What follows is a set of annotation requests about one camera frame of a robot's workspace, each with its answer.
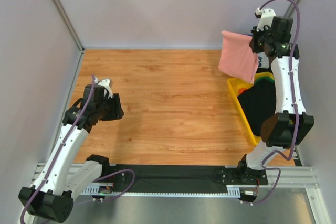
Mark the pink t shirt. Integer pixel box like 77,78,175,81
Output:
218,30,258,84

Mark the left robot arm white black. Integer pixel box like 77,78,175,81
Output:
18,79,124,223

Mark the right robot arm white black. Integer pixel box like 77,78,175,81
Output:
236,14,314,184

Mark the black folded shirt in stack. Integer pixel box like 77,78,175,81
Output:
256,68,272,73

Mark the navy printed folded t shirt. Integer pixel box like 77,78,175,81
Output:
242,34,269,69

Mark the green t shirt in bin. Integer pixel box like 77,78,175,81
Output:
255,77,275,84

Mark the orange cloth in bin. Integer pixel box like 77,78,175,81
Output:
238,88,248,95

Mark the yellow plastic bin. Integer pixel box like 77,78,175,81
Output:
227,72,274,146

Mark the black folded t shirt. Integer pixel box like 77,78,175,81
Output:
238,81,276,136

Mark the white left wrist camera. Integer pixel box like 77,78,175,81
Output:
95,77,113,98

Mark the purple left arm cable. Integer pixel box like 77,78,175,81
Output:
19,74,136,224

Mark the aluminium corner post left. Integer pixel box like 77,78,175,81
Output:
36,0,85,53

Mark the aluminium frame rail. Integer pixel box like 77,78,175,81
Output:
32,163,319,188

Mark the grey slotted cable duct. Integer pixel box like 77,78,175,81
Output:
80,184,241,198

